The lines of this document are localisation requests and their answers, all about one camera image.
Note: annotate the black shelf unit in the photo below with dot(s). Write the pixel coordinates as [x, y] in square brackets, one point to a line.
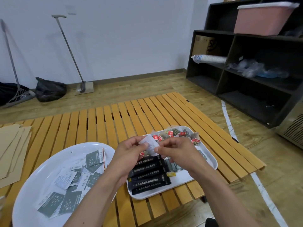
[251, 104]

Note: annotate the large black bag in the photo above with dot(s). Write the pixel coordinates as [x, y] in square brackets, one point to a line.
[9, 92]

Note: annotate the pink storage bin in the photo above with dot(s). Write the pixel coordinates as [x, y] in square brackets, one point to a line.
[262, 21]

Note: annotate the black stick sachets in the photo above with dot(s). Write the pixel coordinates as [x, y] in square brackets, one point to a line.
[149, 179]

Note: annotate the white floor tape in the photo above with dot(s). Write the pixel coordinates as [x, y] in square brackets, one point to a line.
[227, 118]

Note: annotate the sleeve of white paper cups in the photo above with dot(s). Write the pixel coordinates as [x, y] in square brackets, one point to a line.
[211, 59]

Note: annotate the bunch of tan rubber bands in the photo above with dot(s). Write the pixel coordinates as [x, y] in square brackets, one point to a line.
[104, 158]

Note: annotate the brown cardboard box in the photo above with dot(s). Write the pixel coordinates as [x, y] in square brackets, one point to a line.
[202, 46]

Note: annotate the yellow sachet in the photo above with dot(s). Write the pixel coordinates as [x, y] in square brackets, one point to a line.
[171, 174]

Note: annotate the grey white square sachets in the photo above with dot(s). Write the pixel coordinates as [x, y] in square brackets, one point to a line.
[175, 166]

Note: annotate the white green sachets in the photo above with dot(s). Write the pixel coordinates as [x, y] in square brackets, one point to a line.
[68, 200]

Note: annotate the person's black trousers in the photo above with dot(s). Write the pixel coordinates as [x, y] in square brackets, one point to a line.
[211, 223]

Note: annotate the black table leg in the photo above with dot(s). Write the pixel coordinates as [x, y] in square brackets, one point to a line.
[204, 199]

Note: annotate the row of tea bags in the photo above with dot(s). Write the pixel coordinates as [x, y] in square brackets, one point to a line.
[175, 132]

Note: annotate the person's right forearm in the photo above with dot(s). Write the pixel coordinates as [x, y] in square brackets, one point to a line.
[225, 200]

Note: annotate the person's right hand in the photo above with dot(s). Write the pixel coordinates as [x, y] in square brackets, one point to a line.
[184, 153]

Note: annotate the stack of brown envelopes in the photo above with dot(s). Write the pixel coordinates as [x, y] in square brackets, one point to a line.
[11, 148]

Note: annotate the small black garbage bag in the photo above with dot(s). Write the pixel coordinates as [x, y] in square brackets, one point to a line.
[51, 90]

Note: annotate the white round bowl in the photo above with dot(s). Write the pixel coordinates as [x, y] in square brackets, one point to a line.
[35, 184]

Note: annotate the person's left forearm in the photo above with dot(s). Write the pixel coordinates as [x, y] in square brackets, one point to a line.
[94, 205]

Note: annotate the white plastic tray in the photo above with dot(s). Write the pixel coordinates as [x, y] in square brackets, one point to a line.
[184, 179]

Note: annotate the person's left hand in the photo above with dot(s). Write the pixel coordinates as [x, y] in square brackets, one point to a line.
[125, 158]

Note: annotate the white wall plate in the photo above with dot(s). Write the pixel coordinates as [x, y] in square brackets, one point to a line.
[71, 9]

